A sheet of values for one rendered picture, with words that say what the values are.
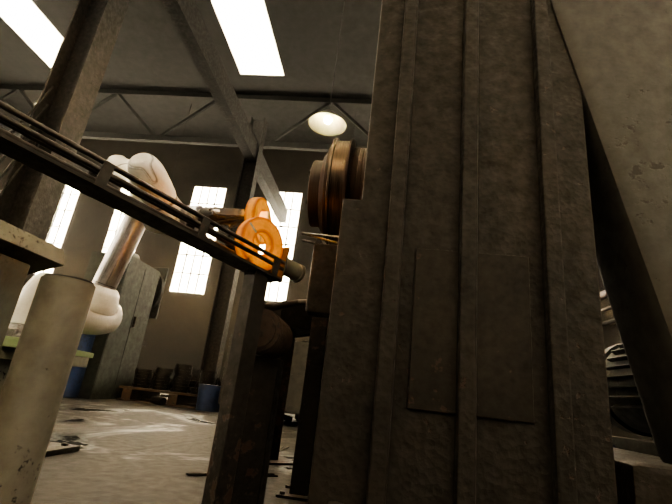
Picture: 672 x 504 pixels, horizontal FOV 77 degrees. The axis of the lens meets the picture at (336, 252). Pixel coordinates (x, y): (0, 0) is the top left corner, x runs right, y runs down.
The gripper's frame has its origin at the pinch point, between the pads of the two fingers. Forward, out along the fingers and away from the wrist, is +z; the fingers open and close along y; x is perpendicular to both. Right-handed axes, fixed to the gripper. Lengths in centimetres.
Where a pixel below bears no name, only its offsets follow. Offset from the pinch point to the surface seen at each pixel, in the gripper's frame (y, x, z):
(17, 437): 37, -66, -31
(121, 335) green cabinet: -282, -6, -268
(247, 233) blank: 18.4, -13.4, 5.6
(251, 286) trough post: 14.6, -27.4, 7.1
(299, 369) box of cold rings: -265, -33, -61
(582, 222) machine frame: 0, -5, 96
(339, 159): -16.3, 29.9, 22.1
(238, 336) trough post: 13.9, -40.9, 4.9
